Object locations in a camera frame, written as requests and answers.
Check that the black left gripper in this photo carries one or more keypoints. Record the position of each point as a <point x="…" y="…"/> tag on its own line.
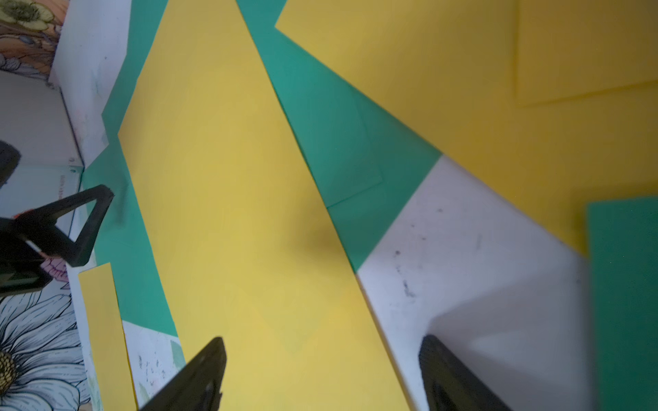
<point x="66" y="228"/>

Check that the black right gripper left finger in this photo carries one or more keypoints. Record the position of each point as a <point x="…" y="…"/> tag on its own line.
<point x="197" y="387"/>

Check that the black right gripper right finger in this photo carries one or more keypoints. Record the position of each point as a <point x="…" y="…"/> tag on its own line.
<point x="449" y="384"/>

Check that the yellow paper sheet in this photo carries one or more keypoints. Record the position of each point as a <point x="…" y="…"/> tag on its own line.
<point x="447" y="70"/>
<point x="244" y="246"/>
<point x="109" y="352"/>

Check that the large green paper sheet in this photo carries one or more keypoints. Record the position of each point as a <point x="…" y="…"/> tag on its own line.
<point x="623" y="261"/>

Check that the silver metal case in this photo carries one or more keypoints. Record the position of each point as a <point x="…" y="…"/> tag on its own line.
<point x="34" y="121"/>

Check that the yellow paper sheet top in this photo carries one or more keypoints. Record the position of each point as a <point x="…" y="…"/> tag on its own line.
<point x="447" y="70"/>

